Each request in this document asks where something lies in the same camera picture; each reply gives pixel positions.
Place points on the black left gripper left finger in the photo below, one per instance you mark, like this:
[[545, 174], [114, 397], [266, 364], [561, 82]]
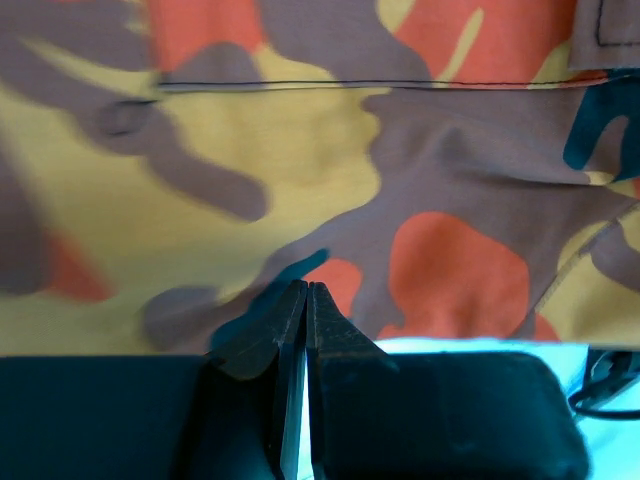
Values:
[[233, 413]]

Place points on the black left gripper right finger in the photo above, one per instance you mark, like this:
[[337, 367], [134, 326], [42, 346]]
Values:
[[462, 415]]

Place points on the orange camouflage trousers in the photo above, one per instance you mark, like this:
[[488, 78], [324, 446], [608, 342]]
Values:
[[449, 169]]

